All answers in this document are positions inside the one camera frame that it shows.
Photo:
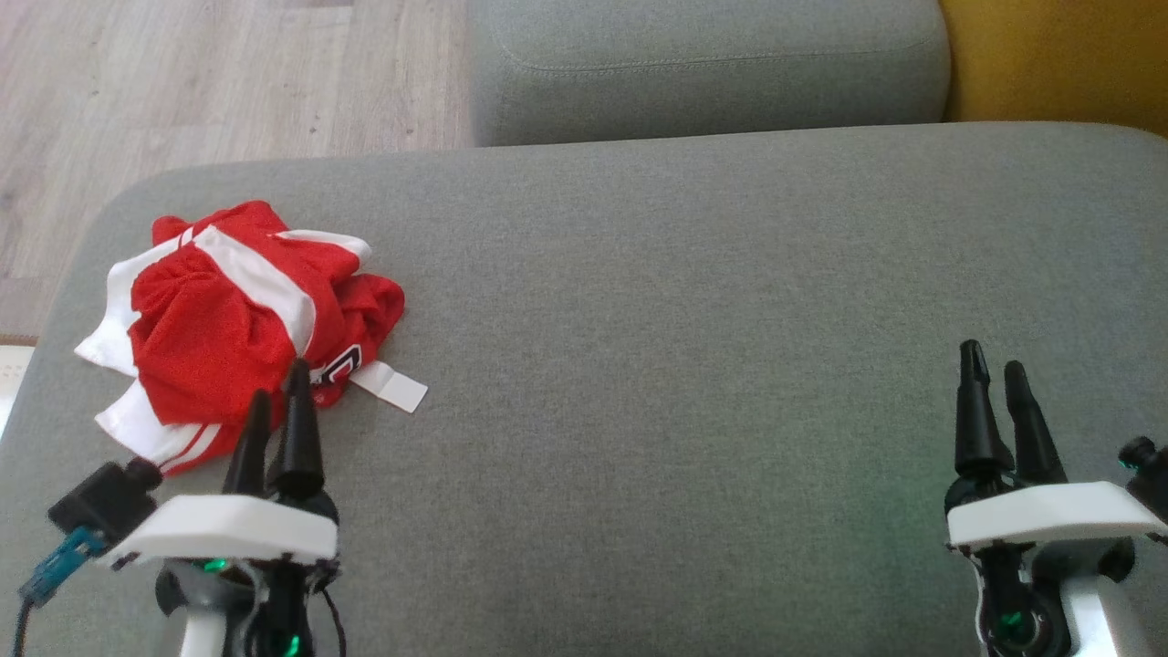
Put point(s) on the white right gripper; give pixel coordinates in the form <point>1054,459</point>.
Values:
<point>1049,513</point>

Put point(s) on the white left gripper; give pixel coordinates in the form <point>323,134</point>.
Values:
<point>228,529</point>

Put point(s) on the red shorts white stripe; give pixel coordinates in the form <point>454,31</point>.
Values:
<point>210,338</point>

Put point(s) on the red white basketball jersey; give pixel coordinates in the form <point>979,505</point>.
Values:
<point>370,310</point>

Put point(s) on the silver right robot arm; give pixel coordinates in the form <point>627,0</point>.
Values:
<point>1090,620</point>

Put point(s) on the white laundry basket brown rim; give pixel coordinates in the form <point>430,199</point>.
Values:
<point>14,374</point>

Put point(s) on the grey sofa seat cushion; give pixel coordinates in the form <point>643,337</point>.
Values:
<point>639,365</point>

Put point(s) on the yellow cushion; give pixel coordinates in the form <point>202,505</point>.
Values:
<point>1058,55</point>

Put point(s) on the grey sofa back cushion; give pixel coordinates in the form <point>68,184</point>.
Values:
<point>712,73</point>

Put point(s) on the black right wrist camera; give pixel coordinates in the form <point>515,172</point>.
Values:
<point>1152,474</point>

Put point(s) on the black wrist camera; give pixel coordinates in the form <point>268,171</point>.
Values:
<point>1152,474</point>
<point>105,502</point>

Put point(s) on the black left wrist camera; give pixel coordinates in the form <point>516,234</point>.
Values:
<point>105,502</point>

